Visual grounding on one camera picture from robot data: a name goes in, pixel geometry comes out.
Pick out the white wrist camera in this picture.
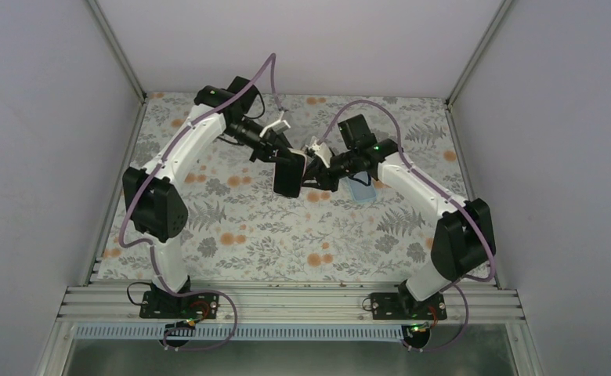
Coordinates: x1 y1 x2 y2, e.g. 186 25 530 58
259 118 291 139
304 136 333 168

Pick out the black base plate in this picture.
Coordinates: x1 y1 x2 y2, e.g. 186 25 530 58
139 290 219 320
368 292 447 320

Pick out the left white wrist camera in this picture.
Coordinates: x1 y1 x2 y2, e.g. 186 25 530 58
259 118 291 139

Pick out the slotted grey cable duct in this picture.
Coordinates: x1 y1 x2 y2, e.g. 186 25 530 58
74 323 404 342

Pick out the floral patterned table mat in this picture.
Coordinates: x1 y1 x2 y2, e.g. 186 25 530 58
97 92 496 285

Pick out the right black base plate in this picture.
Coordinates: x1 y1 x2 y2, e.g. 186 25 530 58
368 292 447 320

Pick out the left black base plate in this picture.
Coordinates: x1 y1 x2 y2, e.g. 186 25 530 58
139 290 219 320

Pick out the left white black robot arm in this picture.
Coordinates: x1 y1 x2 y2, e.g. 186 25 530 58
119 77 306 317

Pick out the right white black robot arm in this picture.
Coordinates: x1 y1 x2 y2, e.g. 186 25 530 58
303 115 496 319

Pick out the aluminium extrusion rail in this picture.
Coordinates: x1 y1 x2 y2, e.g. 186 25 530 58
57 280 526 324

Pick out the light blue phone case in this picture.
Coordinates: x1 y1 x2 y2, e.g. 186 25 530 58
347 174 377 203

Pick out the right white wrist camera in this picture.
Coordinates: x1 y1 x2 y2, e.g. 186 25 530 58
304 136 333 168

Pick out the black phone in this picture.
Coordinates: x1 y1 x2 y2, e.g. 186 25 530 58
273 149 307 198

